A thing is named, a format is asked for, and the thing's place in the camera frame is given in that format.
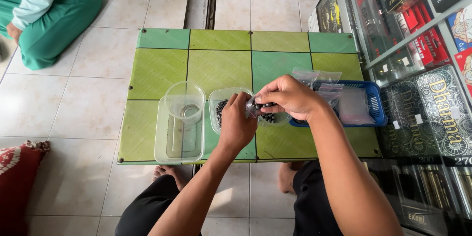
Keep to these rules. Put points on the red patterned cushion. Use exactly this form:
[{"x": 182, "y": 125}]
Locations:
[{"x": 18, "y": 184}]

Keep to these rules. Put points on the green woven-pattern low table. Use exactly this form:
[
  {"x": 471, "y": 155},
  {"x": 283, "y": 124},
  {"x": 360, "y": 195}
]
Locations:
[{"x": 221, "y": 62}]

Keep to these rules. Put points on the person's foot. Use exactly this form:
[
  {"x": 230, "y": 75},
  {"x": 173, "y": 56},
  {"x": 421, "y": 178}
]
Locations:
[
  {"x": 171, "y": 175},
  {"x": 287, "y": 177}
]

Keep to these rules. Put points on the person's right foot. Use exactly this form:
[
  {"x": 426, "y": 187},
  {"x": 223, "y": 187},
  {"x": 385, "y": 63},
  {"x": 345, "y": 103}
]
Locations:
[{"x": 287, "y": 177}]

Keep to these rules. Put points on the stack of clear zip bags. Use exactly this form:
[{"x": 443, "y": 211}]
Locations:
[{"x": 354, "y": 106}]

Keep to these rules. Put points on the person's right hand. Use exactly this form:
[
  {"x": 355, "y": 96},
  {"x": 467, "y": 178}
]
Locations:
[{"x": 295, "y": 97}]

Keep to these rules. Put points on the empty clear rectangular container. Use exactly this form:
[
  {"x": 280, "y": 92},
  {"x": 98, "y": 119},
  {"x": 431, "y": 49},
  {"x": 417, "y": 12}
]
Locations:
[{"x": 179, "y": 143}]

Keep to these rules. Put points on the person's black shorts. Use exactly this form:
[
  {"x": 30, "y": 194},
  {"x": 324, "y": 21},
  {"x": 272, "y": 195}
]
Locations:
[{"x": 147, "y": 214}]

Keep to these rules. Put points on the pile of dark metal beads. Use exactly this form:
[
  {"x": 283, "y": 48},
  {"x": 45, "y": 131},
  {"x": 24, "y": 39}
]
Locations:
[{"x": 221, "y": 108}]

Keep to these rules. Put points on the small clear zip bag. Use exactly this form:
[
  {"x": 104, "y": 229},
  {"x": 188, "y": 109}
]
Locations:
[{"x": 251, "y": 107}]

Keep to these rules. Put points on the clear container holding beads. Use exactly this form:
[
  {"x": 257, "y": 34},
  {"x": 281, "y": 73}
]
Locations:
[{"x": 217, "y": 97}]

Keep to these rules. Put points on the person's left foot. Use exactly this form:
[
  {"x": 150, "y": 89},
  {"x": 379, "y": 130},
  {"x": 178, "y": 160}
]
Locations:
[{"x": 171, "y": 175}]

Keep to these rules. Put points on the glass display cabinet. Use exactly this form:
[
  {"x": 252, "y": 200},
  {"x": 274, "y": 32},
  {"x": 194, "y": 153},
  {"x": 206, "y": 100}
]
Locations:
[{"x": 416, "y": 81}]

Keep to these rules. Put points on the blue plastic basket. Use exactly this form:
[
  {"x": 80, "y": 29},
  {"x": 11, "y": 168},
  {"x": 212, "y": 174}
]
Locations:
[{"x": 376, "y": 106}]

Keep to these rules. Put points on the person's left fingers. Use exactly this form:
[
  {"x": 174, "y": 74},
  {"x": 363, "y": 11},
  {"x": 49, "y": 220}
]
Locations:
[{"x": 239, "y": 99}]

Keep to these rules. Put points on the clear plastic cup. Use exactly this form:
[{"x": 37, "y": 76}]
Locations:
[{"x": 184, "y": 101}]

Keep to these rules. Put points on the person's left hand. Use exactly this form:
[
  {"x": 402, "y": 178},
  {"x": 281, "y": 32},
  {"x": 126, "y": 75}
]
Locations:
[{"x": 236, "y": 127}]

